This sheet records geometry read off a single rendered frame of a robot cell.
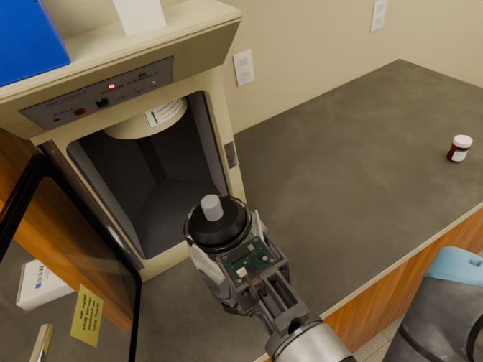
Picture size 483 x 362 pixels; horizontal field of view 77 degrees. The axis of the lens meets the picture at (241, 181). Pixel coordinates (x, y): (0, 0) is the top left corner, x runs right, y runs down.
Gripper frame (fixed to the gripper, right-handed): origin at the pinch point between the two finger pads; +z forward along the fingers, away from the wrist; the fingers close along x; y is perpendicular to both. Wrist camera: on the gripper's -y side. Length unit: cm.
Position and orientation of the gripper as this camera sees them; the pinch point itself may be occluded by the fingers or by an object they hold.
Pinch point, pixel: (221, 231)
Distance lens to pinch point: 49.1
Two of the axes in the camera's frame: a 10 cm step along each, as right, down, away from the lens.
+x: -8.6, 4.4, -2.6
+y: -1.5, -7.0, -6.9
